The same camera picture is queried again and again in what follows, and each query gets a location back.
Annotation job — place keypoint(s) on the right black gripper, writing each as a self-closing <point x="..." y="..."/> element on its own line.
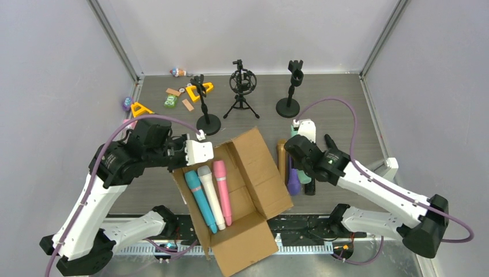
<point x="301" y="152"/>

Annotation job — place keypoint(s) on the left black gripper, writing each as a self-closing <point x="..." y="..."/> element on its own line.
<point x="177" y="153"/>

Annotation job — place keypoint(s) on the black sparkle grille microphone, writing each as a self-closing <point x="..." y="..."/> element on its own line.
<point x="310" y="188"/>

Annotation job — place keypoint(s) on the purple microphone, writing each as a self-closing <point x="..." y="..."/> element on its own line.
<point x="294" y="186"/>

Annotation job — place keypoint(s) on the gold microphone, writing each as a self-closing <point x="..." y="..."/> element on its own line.
<point x="282" y="159"/>

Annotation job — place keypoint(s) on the black mic stand round base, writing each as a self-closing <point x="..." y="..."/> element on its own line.
<point x="209" y="123"/>

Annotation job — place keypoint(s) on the pink microphone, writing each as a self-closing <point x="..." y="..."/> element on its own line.
<point x="220" y="174"/>

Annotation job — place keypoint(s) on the black mic stand wide clip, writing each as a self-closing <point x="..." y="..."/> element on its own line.
<point x="289" y="107"/>

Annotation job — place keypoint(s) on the cardboard box with label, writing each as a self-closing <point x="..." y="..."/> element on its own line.
<point x="257" y="193"/>

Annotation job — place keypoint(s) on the black tripod shock mount stand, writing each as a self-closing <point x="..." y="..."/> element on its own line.
<point x="242" y="82"/>

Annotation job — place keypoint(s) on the teal microphone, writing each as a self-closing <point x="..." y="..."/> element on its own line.
<point x="302" y="177"/>

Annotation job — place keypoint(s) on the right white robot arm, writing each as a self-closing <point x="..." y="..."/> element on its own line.
<point x="413" y="219"/>

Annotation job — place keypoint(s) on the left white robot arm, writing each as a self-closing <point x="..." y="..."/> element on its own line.
<point x="82" y="247"/>

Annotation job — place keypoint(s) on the yellow green triangle block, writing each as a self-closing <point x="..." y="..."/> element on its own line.
<point x="138" y="109"/>

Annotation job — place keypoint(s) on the blue toy microphone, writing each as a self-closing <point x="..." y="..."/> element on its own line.
<point x="195" y="186"/>

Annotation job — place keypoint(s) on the green toy block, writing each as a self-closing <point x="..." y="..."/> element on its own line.
<point x="171" y="101"/>

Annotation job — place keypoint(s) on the white microphone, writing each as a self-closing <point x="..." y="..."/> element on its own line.
<point x="205" y="176"/>

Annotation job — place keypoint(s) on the small orange wooden block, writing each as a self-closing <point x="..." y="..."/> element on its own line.
<point x="187" y="105"/>

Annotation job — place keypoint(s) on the small colourful toy figure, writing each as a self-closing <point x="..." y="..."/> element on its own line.
<point x="177" y="72"/>

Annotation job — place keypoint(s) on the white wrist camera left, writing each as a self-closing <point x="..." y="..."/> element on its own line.
<point x="198" y="151"/>

